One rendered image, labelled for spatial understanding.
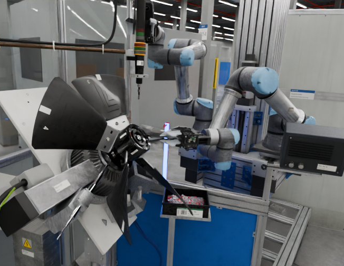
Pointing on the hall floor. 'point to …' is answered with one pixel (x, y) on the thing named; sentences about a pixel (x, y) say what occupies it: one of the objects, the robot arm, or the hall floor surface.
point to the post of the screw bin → (170, 241)
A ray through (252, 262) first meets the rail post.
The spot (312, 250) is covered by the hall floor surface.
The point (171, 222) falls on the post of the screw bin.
